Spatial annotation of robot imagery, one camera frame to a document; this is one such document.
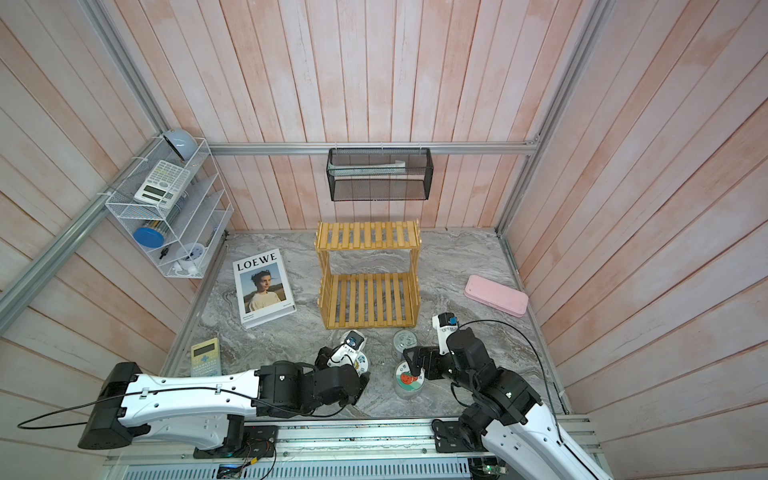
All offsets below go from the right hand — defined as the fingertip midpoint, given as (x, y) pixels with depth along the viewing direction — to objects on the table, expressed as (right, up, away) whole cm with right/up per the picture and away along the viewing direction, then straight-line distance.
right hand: (417, 349), depth 74 cm
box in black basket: (-18, +50, +16) cm, 56 cm away
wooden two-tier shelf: (-13, +17, +31) cm, 38 cm away
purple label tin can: (-3, 0, +9) cm, 10 cm away
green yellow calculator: (-61, -6, +12) cm, 62 cm away
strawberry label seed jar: (-3, -9, +1) cm, 10 cm away
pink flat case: (+30, +11, +25) cm, 41 cm away
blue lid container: (-70, +29, +2) cm, 76 cm away
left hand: (-17, -4, -2) cm, 17 cm away
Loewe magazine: (-49, +13, +24) cm, 56 cm away
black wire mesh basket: (+3, +50, +33) cm, 60 cm away
